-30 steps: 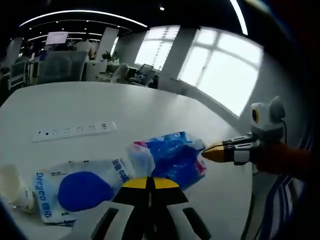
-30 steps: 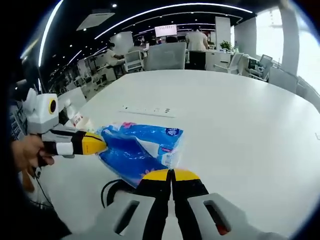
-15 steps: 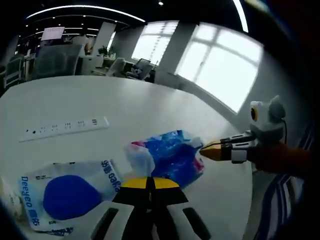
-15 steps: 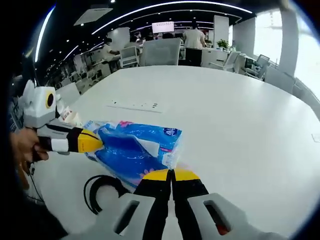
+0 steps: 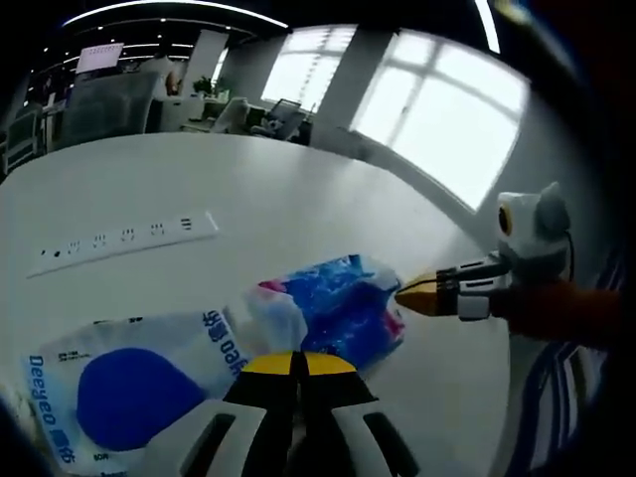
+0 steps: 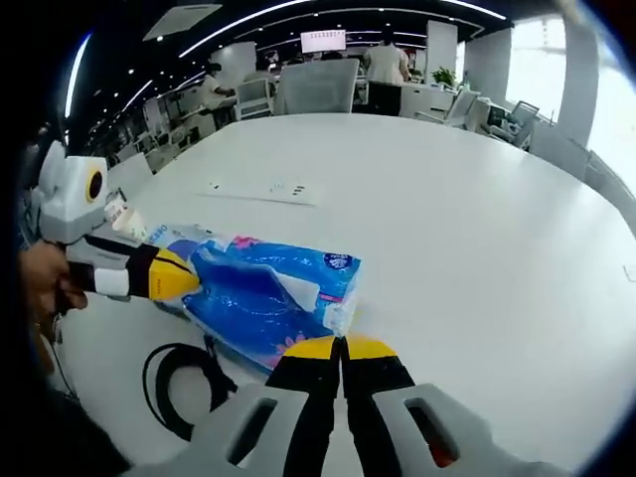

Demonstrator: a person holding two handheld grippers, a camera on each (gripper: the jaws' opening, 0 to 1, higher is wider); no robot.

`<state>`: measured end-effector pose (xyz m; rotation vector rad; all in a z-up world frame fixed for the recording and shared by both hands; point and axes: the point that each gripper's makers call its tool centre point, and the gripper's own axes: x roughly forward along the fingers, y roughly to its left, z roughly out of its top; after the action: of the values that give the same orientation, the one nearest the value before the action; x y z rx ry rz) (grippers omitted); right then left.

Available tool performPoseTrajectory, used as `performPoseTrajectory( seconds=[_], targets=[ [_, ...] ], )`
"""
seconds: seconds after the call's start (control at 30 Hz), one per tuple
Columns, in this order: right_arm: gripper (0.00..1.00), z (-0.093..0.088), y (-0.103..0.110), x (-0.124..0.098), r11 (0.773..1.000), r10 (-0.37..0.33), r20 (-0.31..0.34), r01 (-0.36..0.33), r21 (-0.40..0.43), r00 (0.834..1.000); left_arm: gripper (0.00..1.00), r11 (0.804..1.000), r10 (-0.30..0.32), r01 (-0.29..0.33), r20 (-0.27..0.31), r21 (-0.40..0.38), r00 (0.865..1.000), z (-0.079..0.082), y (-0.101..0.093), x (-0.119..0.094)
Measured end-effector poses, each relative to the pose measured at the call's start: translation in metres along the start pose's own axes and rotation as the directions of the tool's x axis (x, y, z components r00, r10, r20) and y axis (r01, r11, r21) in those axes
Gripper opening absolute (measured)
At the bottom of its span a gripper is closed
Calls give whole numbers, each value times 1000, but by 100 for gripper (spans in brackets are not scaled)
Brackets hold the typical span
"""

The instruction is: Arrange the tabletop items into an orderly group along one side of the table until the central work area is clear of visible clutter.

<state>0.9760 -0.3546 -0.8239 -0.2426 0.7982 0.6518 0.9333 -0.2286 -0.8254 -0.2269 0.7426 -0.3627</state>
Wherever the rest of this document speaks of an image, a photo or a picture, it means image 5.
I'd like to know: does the curved ceiling light strip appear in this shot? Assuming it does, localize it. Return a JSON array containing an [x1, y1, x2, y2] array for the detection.
[[62, 0, 289, 29]]

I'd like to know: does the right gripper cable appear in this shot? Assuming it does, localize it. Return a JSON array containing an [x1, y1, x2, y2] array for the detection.
[[562, 229, 576, 285]]

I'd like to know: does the straight ceiling light strip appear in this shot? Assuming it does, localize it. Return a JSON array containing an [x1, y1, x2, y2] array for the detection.
[[474, 0, 501, 54]]

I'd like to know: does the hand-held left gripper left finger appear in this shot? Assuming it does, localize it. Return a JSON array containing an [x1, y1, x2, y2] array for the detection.
[[143, 350, 299, 477]]

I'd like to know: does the white table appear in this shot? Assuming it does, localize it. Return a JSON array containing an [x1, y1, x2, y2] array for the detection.
[[0, 131, 513, 477]]

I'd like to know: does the large bright window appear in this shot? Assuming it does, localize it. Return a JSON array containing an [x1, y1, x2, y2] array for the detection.
[[355, 29, 528, 213]]

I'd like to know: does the window with blinds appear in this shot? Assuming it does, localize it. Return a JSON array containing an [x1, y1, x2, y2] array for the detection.
[[260, 24, 357, 118]]

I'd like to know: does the white office chair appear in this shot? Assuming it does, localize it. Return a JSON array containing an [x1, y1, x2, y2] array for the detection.
[[218, 96, 250, 133]]

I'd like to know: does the grey framed office chair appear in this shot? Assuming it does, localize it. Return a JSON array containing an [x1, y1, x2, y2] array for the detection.
[[3, 108, 42, 171]]

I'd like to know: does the wall display screen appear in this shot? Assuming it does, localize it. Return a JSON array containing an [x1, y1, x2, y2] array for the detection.
[[75, 43, 125, 75]]

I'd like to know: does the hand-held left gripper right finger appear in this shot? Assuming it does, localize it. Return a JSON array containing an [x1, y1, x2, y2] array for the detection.
[[297, 351, 439, 477]]

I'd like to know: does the dark mesh office chair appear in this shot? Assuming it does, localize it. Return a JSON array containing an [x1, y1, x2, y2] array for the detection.
[[266, 98, 307, 141]]

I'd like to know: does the large grey office chair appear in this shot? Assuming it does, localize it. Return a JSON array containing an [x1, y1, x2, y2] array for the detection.
[[64, 72, 160, 143]]

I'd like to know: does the white built-in power strip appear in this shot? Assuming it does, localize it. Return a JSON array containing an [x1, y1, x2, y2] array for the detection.
[[27, 210, 220, 278]]

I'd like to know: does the blue tissue packet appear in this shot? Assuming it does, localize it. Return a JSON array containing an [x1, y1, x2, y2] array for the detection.
[[242, 253, 409, 380]]

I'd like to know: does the blue striped clothing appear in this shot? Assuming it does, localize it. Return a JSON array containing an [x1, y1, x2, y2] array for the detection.
[[525, 341, 608, 469]]

